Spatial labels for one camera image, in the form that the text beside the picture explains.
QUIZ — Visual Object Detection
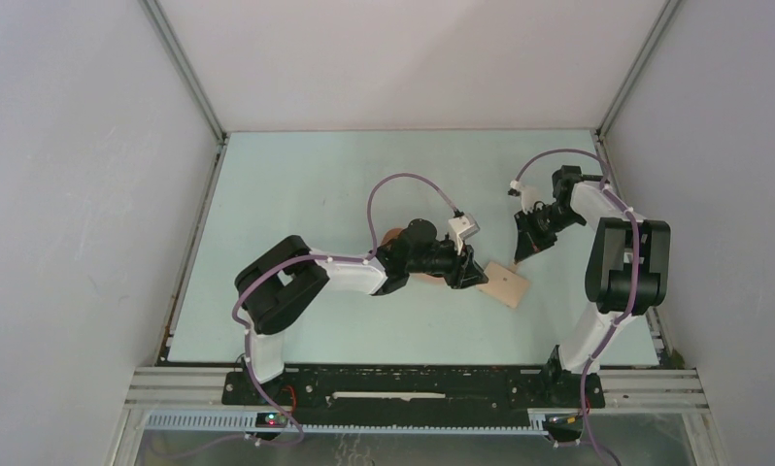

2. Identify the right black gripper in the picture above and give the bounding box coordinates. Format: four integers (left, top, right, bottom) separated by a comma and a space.
514, 204, 583, 262

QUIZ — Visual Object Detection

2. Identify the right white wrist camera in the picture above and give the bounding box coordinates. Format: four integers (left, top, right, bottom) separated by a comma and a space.
508, 180, 543, 214

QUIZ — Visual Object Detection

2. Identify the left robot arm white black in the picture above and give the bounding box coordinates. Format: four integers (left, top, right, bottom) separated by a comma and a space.
232, 215, 489, 405

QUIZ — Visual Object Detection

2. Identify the white cable duct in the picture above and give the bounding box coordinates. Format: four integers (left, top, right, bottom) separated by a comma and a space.
144, 411, 550, 436

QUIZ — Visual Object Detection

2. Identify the aluminium frame rail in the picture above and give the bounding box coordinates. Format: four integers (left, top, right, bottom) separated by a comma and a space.
124, 367, 710, 415

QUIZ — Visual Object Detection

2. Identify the pink oval tray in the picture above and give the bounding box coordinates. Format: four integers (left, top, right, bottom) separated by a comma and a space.
380, 227, 446, 285

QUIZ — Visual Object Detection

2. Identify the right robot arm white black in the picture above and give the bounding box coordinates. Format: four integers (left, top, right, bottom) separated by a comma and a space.
508, 165, 671, 410

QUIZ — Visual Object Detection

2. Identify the controller board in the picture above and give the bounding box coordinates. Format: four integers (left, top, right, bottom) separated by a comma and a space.
255, 413, 289, 428
543, 416, 584, 443

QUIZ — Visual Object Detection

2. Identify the tan leather card holder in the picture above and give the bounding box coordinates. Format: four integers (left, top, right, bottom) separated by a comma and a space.
477, 261, 531, 309

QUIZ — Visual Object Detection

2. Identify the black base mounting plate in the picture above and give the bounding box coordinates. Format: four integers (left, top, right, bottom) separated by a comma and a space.
221, 364, 605, 428

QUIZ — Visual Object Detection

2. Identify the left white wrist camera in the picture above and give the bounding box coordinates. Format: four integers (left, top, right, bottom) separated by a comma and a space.
448, 213, 480, 254

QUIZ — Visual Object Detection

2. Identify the left controller board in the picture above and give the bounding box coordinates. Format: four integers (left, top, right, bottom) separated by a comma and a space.
255, 413, 289, 428

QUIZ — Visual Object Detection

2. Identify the right controller board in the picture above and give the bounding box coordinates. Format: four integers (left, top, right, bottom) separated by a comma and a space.
543, 416, 584, 443

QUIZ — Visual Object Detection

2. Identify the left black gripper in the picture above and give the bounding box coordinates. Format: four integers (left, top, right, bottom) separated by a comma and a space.
406, 233, 488, 289

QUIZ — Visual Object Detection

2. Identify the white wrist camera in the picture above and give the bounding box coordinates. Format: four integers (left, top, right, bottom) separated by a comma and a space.
448, 213, 480, 254
508, 180, 543, 214

